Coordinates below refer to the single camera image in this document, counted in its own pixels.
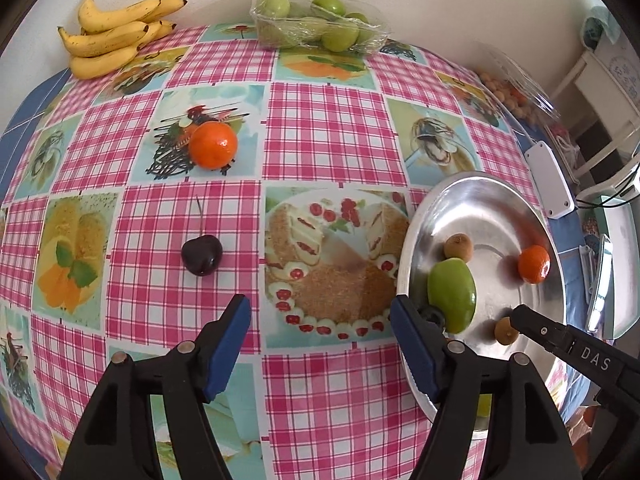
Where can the green mango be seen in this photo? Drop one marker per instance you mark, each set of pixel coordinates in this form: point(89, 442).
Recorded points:
point(452, 292)

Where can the checkered printed tablecloth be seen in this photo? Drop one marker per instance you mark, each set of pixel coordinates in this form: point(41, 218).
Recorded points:
point(325, 125)

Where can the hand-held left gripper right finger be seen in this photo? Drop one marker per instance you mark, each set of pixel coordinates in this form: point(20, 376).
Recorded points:
point(415, 350)

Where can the white plastic device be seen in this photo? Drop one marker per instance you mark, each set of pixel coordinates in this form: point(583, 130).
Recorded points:
point(547, 180)

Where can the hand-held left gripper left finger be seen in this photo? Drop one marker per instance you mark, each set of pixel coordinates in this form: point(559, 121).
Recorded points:
point(227, 347)

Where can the clear plastic wrapped tray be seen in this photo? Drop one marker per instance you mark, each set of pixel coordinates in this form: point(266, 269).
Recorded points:
point(377, 40)

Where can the round metal bowl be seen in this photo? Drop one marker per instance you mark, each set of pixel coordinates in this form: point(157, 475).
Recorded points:
point(480, 215)

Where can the white chair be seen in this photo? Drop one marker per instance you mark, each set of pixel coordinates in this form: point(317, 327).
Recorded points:
point(585, 77)

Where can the brown longan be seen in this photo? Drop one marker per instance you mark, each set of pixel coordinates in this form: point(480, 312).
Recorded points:
point(459, 246)
point(504, 331)

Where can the orange mandarin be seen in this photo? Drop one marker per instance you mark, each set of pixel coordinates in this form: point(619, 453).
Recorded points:
point(212, 145)
point(533, 264)

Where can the dark cherry with stem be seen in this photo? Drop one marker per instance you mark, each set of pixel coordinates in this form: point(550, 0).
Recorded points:
point(201, 256)

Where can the clear plastic longan box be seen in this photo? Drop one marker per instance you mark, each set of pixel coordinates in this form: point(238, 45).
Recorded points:
point(510, 92)

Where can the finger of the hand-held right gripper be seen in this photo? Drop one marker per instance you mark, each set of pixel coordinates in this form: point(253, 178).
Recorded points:
point(565, 342)

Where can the yellow banana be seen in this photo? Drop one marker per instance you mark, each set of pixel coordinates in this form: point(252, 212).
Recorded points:
point(105, 42)
point(160, 27)
point(97, 66)
point(172, 6)
point(115, 17)

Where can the pile of green plums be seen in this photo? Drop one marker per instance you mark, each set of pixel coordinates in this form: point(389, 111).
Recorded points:
point(332, 37)

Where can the teal patterned cloth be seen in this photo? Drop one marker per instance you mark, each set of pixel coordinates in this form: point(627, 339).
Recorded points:
point(620, 60)

